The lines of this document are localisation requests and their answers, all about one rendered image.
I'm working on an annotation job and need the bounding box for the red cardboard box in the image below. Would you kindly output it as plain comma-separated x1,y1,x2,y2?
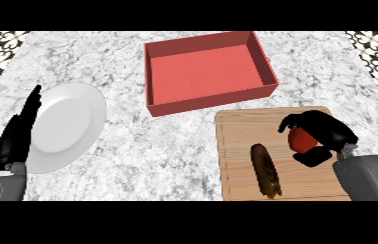
144,31,281,118

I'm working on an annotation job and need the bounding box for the white plate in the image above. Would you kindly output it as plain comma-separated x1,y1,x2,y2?
26,82,109,175

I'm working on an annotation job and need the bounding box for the wooden cutting board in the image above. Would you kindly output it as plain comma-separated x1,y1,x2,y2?
215,105,354,202

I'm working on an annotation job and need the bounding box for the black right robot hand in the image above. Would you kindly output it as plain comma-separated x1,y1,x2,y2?
277,109,361,169

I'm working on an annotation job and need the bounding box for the red bell pepper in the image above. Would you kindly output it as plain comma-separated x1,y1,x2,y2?
287,126,321,155

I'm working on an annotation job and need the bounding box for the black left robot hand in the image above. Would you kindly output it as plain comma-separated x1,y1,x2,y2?
0,84,44,172

